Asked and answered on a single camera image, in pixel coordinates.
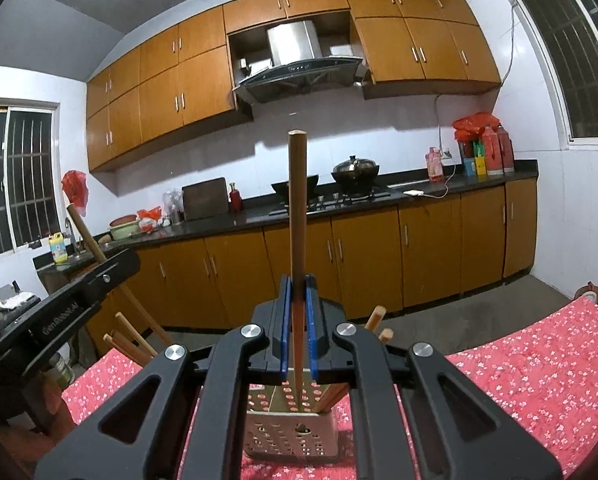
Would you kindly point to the black open wok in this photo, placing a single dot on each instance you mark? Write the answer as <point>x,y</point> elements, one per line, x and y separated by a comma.
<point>281,187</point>

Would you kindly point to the large barred window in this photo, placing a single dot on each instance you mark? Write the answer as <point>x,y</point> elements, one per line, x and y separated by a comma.
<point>569,60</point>

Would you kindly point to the green basin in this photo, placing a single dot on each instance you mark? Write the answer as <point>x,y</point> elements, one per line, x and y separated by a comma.
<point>124,230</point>

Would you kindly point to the white power adapter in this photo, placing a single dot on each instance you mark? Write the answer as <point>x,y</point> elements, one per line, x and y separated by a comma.
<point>414,192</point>

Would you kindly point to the red thermos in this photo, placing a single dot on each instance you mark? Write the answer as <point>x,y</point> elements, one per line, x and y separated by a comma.
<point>489,155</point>
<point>506,152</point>

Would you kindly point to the black kitchen countertop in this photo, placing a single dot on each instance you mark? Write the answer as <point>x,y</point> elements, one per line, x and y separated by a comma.
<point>259,216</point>

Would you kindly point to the pink bottle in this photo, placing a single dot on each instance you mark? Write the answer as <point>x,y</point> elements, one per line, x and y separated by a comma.
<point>435,165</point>

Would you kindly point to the grey perforated utensil holder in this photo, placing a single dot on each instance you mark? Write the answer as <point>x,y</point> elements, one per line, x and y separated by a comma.
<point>289,435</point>

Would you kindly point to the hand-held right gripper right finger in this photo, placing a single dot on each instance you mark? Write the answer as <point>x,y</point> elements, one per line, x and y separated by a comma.
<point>313,340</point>

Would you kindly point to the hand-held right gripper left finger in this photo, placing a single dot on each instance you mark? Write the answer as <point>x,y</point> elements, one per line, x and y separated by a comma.
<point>285,340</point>

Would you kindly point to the clear plastic bag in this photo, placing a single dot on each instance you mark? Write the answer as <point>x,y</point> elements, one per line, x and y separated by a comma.
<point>173,207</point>

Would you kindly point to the orange lower kitchen cabinets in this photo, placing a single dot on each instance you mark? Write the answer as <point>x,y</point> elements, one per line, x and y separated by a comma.
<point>429,250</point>

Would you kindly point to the yellow detergent bottle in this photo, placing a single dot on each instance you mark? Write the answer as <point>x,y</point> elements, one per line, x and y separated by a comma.
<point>59,250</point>

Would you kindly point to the colourful seasoning packets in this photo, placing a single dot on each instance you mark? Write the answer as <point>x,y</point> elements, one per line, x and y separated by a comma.
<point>474,165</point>

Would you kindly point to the red bottle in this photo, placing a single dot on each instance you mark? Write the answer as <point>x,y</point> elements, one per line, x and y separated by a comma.
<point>236,200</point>

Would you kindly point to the red crumpled plastic bag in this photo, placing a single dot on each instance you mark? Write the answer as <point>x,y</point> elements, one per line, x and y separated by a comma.
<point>149,217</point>

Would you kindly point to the small barred window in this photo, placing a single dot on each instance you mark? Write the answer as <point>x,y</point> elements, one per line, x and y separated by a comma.
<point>24,175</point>

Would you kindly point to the small brown pot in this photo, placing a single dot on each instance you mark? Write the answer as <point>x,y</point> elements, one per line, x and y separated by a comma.
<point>593,296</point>

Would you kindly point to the large red plastic bag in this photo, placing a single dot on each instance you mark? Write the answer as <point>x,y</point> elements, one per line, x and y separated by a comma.
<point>474,125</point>

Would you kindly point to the gas stove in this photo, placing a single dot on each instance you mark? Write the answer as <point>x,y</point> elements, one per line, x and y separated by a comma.
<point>349,200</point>

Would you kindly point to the red hanging plastic bag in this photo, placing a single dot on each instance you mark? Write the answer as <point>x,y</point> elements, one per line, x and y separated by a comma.
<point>75,187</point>

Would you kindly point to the white rag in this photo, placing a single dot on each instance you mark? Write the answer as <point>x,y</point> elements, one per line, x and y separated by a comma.
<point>16,301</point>

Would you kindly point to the red floral tablecloth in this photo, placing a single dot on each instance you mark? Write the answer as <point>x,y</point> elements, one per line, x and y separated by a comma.
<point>529,375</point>

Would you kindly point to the steel range hood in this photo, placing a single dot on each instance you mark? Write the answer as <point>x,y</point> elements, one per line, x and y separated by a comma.
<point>299,72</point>

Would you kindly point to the metal faucet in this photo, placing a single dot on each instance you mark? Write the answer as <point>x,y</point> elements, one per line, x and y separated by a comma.
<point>71,241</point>

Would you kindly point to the dark cutting board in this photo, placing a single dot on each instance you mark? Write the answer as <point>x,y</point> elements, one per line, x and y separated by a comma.
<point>204,199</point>

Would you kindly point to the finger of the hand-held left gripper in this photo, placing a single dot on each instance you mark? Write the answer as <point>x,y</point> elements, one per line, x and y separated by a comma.
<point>119,267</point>

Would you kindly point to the person's left hand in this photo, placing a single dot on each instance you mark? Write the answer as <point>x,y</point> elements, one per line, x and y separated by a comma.
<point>59,410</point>

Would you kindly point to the orange upper kitchen cabinets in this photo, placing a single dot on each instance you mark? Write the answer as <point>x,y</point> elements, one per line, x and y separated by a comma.
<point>179,85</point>

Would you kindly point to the black wok with lid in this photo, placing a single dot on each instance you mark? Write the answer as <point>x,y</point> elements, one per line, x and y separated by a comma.
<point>356,170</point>

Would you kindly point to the wooden chopstick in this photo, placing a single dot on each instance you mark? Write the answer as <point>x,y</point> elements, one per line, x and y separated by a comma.
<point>297,210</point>
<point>129,352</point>
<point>136,335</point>
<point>374,317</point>
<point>386,335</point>
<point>81,230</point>

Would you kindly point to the orange kitchen cabinets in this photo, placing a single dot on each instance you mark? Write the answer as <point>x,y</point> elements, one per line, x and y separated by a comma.
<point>429,250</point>
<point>179,85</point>

